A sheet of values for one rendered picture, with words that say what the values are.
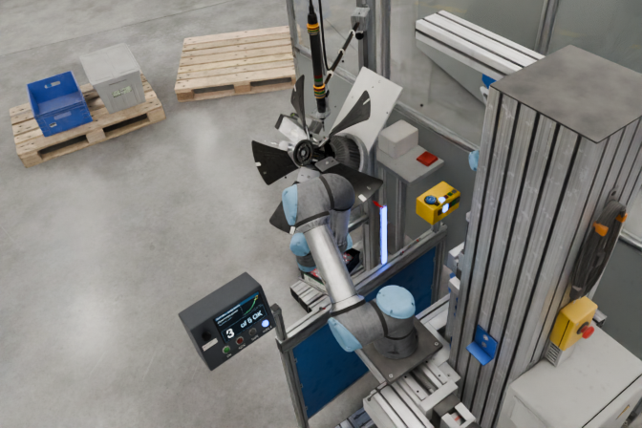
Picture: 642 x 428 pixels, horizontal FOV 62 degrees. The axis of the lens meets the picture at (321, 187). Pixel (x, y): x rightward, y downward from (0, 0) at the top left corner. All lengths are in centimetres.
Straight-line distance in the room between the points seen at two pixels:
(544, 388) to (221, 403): 183
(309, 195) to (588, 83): 85
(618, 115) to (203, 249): 295
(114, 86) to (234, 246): 191
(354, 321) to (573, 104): 89
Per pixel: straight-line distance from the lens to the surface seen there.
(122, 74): 481
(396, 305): 167
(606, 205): 125
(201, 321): 173
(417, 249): 237
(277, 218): 234
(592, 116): 110
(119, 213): 415
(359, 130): 246
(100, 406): 324
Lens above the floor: 263
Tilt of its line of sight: 42 degrees down
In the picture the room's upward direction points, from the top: 7 degrees counter-clockwise
